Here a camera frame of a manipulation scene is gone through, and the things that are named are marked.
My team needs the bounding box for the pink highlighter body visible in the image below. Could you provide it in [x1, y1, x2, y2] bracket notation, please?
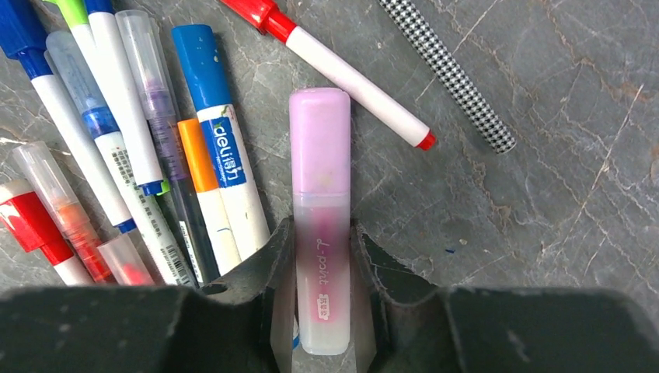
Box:
[294, 193, 350, 356]

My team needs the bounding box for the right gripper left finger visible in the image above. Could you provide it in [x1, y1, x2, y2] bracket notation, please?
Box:
[1, 218, 295, 372]

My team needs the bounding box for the clear cap blue pen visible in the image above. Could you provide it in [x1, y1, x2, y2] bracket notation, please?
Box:
[46, 31, 197, 288]

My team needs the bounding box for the green cap white marker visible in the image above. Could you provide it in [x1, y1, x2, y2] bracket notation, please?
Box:
[54, 0, 165, 196]

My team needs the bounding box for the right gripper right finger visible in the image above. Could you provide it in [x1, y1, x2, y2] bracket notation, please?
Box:
[350, 223, 658, 372]

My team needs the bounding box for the red cap lower marker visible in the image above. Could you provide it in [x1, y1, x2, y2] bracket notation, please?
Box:
[1, 179, 96, 286]

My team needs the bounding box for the red cap white marker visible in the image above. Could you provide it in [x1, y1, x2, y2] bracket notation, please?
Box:
[223, 0, 436, 151]

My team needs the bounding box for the blue cap deli marker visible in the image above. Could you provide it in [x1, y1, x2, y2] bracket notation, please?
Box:
[171, 24, 270, 261]

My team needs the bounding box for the blue cap white marker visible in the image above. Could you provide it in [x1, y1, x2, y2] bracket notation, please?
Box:
[1, 0, 136, 233]

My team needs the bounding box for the pink highlighter cap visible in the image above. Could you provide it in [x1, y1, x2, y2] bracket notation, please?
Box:
[289, 87, 351, 195]

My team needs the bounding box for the clear purple gel pen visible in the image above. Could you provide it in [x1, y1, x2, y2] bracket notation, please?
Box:
[115, 10, 219, 287]

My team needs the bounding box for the orange band white marker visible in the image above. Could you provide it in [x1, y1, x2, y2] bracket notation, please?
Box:
[177, 119, 241, 275]

